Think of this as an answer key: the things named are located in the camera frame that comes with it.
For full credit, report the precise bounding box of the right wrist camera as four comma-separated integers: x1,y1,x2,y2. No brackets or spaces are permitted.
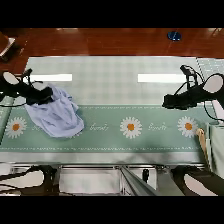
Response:
172,64,203,97

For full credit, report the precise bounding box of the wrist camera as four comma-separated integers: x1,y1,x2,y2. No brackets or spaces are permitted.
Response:
172,64,203,97
21,68,44,88

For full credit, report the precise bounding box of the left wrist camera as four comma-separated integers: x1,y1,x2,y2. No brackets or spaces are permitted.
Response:
21,68,44,88

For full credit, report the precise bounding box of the blue round object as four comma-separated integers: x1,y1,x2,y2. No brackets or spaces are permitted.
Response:
167,30,182,42

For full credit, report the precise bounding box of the silver frame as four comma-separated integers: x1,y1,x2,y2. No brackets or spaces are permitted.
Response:
0,162,208,197

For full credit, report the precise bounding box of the black cable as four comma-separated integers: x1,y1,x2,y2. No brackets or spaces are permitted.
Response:
0,94,28,108
202,101,224,123

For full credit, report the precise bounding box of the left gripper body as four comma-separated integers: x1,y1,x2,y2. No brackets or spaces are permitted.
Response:
27,85,55,106

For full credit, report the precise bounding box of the light blue shirt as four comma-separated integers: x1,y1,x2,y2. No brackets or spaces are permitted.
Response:
24,82,86,139

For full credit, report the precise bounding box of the brown clothes hanger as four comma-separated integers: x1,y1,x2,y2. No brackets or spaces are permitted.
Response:
195,127,210,165

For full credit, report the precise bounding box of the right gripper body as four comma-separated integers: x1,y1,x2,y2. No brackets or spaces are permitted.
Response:
167,92,198,111

